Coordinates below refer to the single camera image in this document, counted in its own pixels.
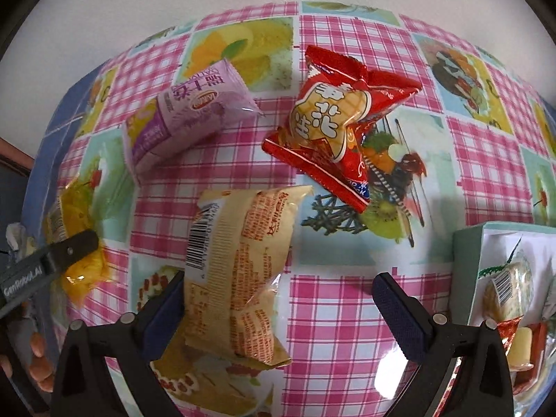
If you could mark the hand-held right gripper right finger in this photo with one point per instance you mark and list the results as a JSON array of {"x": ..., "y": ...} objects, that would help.
[{"x": 397, "y": 312}]

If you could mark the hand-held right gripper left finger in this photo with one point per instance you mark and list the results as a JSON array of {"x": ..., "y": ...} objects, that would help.
[{"x": 167, "y": 308}]

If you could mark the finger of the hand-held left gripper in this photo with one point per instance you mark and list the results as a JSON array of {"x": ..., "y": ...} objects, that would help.
[{"x": 74, "y": 247}]

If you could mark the yellow snack bag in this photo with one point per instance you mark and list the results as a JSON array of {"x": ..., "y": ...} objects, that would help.
[{"x": 76, "y": 208}]

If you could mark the pale green storage box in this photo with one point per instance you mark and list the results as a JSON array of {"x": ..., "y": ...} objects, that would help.
[{"x": 467, "y": 269}]

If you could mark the beige cake packet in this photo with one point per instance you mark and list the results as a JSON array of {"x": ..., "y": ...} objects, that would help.
[{"x": 243, "y": 269}]

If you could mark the orange-red wafer packet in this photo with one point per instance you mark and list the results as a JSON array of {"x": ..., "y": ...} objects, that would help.
[{"x": 507, "y": 332}]

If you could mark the cream jelly cup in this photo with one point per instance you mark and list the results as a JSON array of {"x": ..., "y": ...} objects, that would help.
[{"x": 521, "y": 349}]

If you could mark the dark red snack packet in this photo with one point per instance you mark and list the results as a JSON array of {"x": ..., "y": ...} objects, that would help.
[{"x": 541, "y": 339}]

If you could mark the person's left hand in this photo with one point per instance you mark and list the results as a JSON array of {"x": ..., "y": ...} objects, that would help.
[{"x": 38, "y": 347}]

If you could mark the blue white tissue pack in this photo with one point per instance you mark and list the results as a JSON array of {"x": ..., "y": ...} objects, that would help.
[{"x": 17, "y": 234}]

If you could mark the printed checkered tablecloth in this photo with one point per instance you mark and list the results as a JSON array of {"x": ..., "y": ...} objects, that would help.
[{"x": 347, "y": 304}]

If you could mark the white green cracker packet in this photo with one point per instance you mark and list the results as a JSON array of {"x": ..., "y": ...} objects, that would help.
[{"x": 508, "y": 286}]

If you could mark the purple snack packet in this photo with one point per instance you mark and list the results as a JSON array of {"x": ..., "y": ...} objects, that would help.
[{"x": 186, "y": 113}]

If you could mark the red peanut packet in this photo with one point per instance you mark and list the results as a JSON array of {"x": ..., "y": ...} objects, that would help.
[{"x": 330, "y": 117}]

